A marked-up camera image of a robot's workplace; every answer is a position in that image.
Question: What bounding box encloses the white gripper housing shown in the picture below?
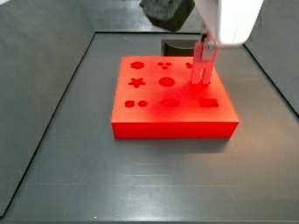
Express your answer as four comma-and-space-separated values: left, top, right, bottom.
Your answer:
194, 0, 265, 60

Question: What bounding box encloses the red double-square peg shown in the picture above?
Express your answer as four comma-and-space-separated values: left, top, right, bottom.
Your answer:
191, 42, 218, 84

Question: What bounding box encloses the red shape-sorter block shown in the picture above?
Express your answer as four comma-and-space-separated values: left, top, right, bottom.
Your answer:
111, 56, 239, 139

